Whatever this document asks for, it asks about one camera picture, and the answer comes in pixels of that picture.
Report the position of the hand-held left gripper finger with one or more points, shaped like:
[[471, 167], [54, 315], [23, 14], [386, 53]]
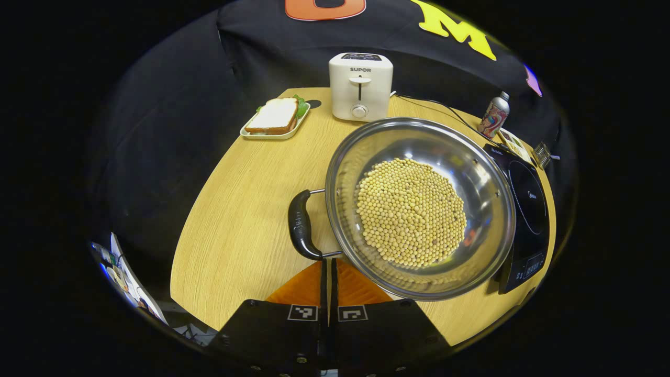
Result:
[[324, 288], [334, 288]]

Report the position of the stainless steel pot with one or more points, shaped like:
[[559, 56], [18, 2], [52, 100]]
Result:
[[471, 173]]

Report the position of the black induction cooktop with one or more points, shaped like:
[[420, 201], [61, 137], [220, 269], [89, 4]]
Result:
[[528, 199]]

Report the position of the pile of soybeans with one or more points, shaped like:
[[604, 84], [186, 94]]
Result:
[[411, 212]]

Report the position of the white rectangular plate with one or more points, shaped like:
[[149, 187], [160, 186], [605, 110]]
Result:
[[272, 136]]

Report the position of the sandwich with lettuce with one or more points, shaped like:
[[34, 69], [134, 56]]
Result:
[[275, 115]]

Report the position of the white toaster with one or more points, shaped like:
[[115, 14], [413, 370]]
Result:
[[361, 89]]

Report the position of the white divided dish with beans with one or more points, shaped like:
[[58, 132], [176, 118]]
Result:
[[515, 144]]

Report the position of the silver printed drink bottle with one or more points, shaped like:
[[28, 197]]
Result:
[[493, 118]]

